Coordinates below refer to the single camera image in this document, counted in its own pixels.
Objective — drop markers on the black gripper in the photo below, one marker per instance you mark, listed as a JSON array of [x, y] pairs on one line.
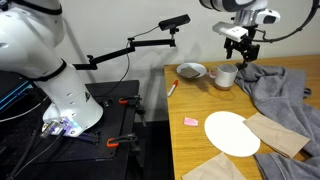
[[245, 47]]

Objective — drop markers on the white ceramic mug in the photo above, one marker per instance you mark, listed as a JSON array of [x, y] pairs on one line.
[[223, 75]]

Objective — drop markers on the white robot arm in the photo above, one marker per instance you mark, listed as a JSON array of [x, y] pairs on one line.
[[247, 12]]

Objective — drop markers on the white robot base arm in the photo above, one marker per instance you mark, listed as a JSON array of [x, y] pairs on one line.
[[30, 30]]

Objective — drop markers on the small white plate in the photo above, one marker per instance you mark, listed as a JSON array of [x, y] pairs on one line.
[[198, 67]]

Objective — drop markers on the brown napkin on small plate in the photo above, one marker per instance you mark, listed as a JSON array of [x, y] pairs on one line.
[[189, 73]]

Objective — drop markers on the grey towel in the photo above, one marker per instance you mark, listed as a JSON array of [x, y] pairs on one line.
[[278, 93]]

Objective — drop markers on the red and white marker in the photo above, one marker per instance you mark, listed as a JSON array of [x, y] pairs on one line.
[[173, 87]]

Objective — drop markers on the large white plate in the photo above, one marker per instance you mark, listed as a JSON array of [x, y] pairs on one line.
[[227, 132]]

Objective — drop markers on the large brown paper napkin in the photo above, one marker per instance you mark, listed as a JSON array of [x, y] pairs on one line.
[[284, 141]]

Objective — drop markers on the brown paper napkin near edge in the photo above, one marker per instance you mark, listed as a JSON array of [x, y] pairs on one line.
[[219, 167]]

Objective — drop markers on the orange black clamp rear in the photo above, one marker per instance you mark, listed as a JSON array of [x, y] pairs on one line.
[[128, 99]]

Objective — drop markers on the orange black clamp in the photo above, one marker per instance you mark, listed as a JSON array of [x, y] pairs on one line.
[[115, 142], [128, 99]]

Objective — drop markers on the orange black clamp front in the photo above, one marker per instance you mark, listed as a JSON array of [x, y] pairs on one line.
[[115, 142]]

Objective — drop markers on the black side table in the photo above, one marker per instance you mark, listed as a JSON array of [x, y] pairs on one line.
[[27, 156]]

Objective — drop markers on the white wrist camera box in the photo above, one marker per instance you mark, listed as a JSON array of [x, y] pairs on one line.
[[231, 31]]

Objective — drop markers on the black camera on boom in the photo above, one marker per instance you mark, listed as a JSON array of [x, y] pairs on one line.
[[174, 22]]

